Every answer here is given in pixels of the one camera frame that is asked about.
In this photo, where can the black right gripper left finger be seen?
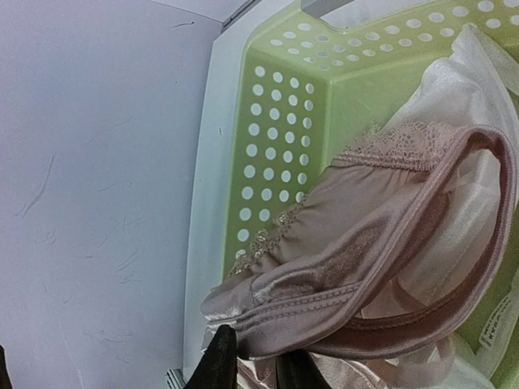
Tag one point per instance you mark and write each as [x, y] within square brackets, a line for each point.
[218, 367]

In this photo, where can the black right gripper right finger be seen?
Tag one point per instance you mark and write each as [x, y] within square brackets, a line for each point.
[297, 370]

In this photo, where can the pink satin lace bra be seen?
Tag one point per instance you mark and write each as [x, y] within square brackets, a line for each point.
[318, 280]

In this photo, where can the green perforated plastic basket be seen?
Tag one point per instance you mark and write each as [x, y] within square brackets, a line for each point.
[287, 88]

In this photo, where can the white satin bra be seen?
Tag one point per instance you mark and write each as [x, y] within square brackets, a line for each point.
[473, 86]

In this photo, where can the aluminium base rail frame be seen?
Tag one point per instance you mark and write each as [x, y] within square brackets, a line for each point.
[175, 377]

